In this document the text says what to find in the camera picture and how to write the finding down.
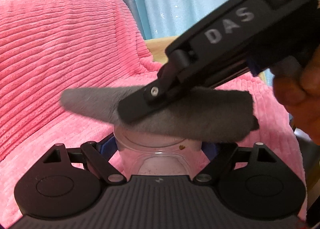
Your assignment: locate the clear plastic jar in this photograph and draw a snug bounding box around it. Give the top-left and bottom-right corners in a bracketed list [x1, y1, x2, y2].
[113, 126, 209, 179]

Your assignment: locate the grey cleaning cloth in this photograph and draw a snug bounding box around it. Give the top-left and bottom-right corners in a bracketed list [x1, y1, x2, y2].
[60, 86, 259, 142]

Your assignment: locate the right hand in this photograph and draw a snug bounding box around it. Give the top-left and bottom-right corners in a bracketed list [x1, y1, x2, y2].
[273, 49, 319, 145]

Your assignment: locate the yellow sofa cover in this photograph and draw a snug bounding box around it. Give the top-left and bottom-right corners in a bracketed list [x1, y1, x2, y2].
[145, 35, 178, 65]

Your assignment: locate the pink ribbed blanket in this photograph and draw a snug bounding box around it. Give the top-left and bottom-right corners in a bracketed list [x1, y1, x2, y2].
[0, 0, 307, 228]

